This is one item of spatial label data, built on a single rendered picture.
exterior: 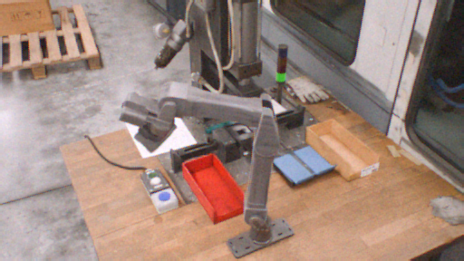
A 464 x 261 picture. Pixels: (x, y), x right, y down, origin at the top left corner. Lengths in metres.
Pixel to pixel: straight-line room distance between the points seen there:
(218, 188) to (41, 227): 1.51
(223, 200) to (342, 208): 0.38
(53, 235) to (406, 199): 1.89
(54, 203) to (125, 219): 1.51
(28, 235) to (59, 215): 0.19
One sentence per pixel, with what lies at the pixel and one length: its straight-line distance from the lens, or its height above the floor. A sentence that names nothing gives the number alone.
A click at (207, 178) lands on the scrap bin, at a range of 1.60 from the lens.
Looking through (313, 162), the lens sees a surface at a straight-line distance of 1.65.
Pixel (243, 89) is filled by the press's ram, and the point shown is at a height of 1.18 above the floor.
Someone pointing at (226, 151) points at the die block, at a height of 0.95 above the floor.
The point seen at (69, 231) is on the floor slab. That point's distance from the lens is 2.80.
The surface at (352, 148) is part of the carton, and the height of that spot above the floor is 0.92.
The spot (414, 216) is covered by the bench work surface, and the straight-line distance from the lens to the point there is 1.59.
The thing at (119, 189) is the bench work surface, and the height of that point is 0.90.
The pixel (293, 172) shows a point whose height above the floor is 0.92.
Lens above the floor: 1.98
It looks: 36 degrees down
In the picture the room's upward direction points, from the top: 1 degrees counter-clockwise
